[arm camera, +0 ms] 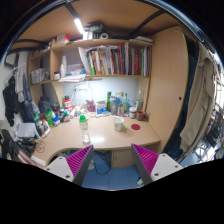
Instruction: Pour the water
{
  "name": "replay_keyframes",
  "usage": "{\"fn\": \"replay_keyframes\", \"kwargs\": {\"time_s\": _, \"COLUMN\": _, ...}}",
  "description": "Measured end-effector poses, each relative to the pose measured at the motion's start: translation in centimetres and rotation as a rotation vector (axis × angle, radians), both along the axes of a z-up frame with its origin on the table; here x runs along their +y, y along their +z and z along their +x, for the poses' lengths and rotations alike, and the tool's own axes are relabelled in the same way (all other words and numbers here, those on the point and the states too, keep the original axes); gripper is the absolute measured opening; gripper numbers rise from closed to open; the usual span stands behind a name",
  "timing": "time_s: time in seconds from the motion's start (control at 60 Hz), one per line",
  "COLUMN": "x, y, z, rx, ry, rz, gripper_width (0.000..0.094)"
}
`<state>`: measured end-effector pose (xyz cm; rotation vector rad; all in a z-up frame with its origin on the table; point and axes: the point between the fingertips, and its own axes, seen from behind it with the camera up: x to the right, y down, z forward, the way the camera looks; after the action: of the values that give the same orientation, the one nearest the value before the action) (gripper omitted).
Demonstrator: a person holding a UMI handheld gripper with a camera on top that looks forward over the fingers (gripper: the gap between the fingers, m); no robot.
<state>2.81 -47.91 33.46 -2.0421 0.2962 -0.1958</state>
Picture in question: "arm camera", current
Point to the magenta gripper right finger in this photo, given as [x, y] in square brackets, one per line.
[145, 161]

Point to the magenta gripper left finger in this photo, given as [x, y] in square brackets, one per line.
[79, 162]

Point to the wooden corner desk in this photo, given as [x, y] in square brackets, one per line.
[68, 136]

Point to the red round coaster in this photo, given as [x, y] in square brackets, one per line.
[135, 127]

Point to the clear bottle green cap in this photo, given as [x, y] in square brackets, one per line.
[84, 128]

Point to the brown ceramic cup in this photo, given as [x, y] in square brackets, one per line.
[142, 116]

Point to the white green mug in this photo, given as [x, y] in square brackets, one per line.
[118, 123]

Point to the red white canister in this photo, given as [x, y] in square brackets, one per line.
[67, 104]

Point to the pink snack bag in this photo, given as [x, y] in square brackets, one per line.
[90, 106]

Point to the white notebook on desk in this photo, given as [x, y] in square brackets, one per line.
[26, 130]

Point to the green tall bottle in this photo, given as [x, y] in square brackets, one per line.
[108, 100]

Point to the beige hanging coat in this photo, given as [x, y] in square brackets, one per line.
[200, 102]

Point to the stack of white papers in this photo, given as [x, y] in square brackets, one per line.
[73, 78]

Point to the dark hanging clothes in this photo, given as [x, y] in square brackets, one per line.
[17, 97]

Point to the tall wooden wardrobe panel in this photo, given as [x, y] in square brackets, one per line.
[168, 82]

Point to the row of books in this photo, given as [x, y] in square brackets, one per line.
[119, 60]

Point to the fluorescent tube light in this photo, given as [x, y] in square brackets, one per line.
[79, 25]

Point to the wooden wall shelf unit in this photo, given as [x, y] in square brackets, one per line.
[51, 60]

